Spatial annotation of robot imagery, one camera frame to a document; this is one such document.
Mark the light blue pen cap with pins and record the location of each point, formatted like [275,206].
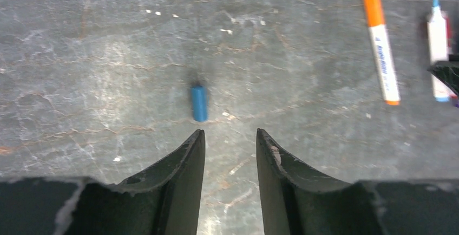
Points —
[199,103]

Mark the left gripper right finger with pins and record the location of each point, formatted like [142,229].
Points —
[298,199]

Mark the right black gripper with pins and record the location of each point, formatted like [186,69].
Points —
[444,71]

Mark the white pen blue tip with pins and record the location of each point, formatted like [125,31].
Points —
[438,48]

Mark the orange pen cap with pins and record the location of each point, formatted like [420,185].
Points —
[374,12]

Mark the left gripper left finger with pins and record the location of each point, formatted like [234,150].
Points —
[161,199]

